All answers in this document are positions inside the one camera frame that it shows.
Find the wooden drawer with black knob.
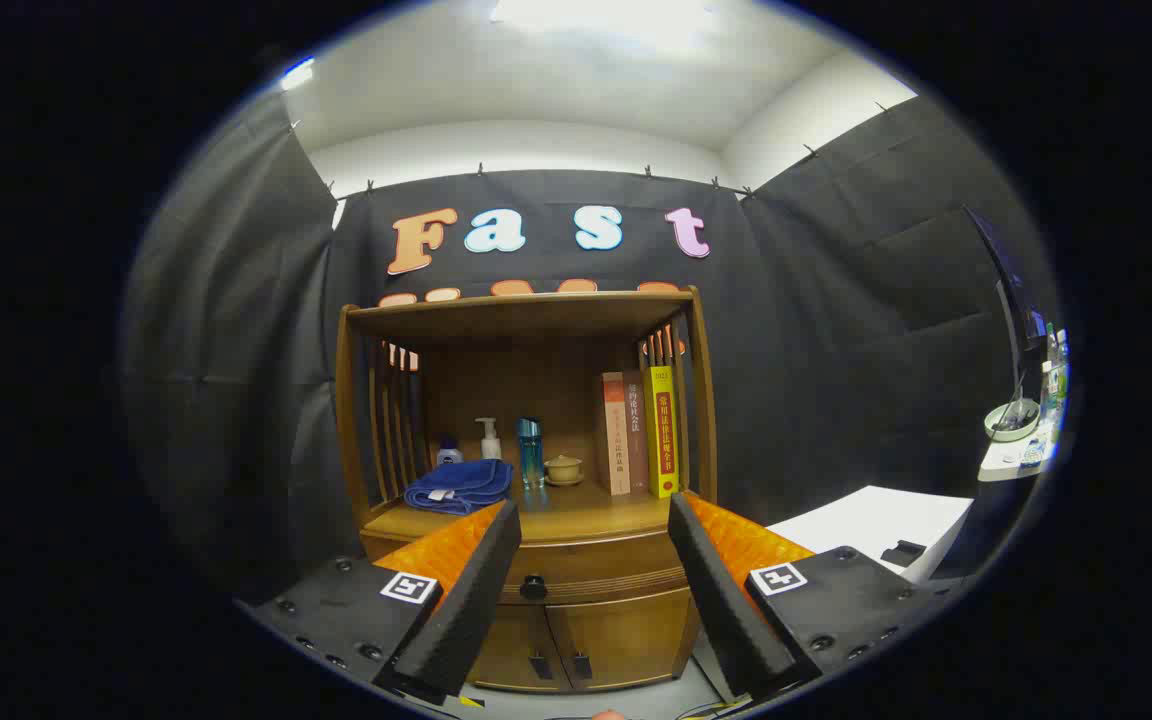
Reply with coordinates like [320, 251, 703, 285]
[361, 528, 702, 606]

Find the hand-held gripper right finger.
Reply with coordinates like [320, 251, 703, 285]
[668, 490, 947, 702]

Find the white table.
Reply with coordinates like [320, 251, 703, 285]
[766, 485, 975, 583]

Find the yellow book with red label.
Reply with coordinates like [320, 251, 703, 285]
[643, 365, 681, 499]

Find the tall clear blue bottle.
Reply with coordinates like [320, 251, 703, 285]
[517, 417, 546, 490]

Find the blue folded towel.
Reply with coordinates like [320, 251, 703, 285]
[404, 459, 514, 516]

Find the white bowl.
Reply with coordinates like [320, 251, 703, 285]
[984, 398, 1041, 442]

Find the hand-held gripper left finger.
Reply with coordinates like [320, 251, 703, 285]
[236, 498, 523, 699]

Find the wooden countertop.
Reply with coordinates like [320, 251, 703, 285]
[364, 480, 697, 546]

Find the wooden cabinet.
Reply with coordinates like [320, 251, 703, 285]
[334, 288, 719, 693]

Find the brown book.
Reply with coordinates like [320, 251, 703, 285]
[623, 372, 651, 492]

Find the beige book with orange band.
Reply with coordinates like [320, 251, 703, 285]
[601, 372, 632, 497]

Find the wooden cabinet door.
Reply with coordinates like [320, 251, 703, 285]
[466, 605, 572, 691]
[546, 590, 699, 691]

